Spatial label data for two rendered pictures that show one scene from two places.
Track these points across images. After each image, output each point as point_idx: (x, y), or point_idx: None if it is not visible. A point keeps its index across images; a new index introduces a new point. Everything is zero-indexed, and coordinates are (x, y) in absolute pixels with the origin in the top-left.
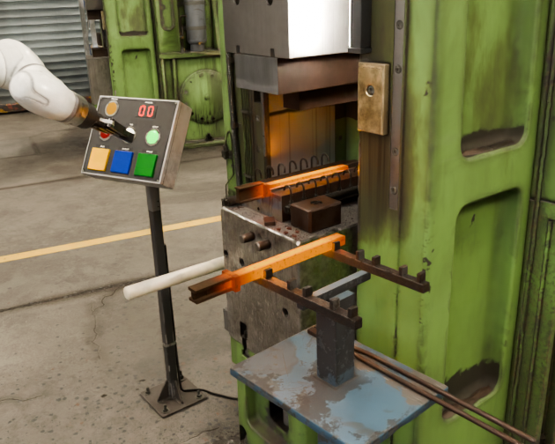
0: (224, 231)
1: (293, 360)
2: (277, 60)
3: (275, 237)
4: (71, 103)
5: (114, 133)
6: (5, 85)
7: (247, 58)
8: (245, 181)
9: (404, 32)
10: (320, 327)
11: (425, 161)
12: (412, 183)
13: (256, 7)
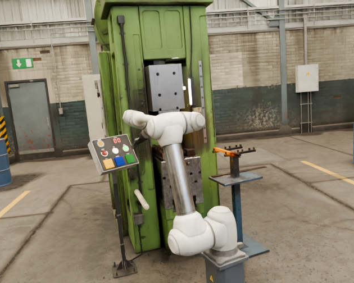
0: (163, 170)
1: (226, 179)
2: (179, 109)
3: (190, 159)
4: None
5: (138, 144)
6: (143, 124)
7: (165, 111)
8: (139, 160)
9: (204, 99)
10: (234, 163)
11: (212, 127)
12: (209, 134)
13: (169, 96)
